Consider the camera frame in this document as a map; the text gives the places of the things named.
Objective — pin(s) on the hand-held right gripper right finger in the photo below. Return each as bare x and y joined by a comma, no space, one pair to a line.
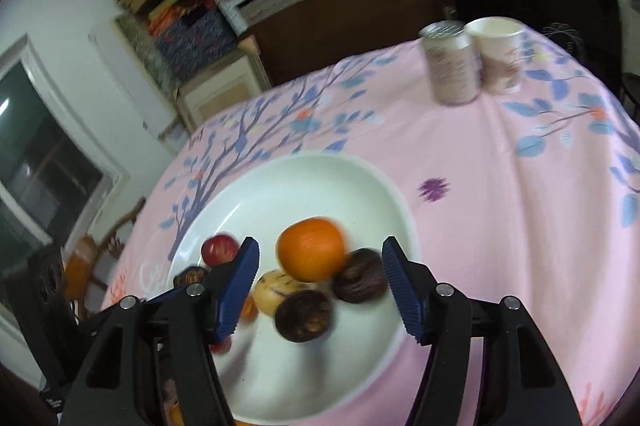
402,293

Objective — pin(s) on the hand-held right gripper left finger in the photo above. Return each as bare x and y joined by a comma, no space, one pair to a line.
237,291

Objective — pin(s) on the small orange tangerine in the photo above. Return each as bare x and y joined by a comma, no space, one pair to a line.
248,308

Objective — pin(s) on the yellow pear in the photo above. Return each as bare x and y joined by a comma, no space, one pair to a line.
272,291

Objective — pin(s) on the large red plum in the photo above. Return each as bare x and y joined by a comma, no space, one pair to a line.
219,250

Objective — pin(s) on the dark purple mangosteen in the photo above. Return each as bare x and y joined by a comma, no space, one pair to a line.
190,277
303,317
360,277

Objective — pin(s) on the small red plum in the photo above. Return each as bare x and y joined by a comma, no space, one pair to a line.
221,346

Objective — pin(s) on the white plate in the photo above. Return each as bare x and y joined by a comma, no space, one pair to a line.
300,186

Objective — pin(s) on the pink printed tablecloth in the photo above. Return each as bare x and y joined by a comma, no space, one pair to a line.
475,231

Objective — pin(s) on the carved wooden chair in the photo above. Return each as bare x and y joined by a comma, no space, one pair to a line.
80,261

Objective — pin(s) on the black speaker box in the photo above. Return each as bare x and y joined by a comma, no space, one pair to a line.
45,306

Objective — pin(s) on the beige framed panel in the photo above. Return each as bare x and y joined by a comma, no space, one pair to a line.
220,90

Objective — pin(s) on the pink drink can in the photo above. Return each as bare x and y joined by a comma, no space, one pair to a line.
452,65

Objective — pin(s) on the white-framed dark window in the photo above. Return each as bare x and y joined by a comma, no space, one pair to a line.
40,165

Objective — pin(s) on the blue patterned box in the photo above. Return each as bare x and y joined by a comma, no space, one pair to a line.
175,55
215,38

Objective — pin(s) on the white leaning board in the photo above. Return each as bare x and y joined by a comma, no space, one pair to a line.
130,70

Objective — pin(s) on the printed paper cup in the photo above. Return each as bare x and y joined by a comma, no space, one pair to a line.
500,60

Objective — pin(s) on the marble patterned panel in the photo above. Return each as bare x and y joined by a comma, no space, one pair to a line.
145,50

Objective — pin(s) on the orange patterned box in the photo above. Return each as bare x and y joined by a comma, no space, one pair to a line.
175,15

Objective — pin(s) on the brown wooden board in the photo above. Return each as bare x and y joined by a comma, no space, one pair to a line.
350,15

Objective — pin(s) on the black round metal stand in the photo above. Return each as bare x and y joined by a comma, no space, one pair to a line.
632,88

